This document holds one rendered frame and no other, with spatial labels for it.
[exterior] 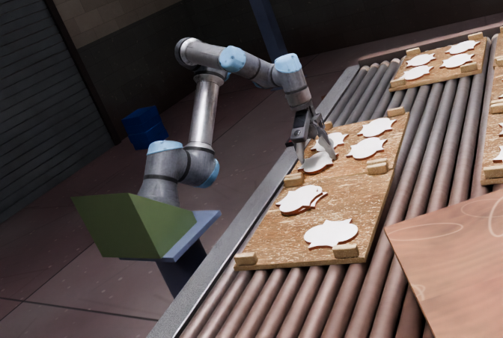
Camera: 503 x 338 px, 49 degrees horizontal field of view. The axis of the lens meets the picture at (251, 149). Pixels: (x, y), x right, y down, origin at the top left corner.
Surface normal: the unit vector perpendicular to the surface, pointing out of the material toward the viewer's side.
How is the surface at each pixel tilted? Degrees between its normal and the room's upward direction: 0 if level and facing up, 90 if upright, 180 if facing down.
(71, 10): 90
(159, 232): 90
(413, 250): 0
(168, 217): 90
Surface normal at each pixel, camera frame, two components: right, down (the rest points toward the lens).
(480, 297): -0.35, -0.88
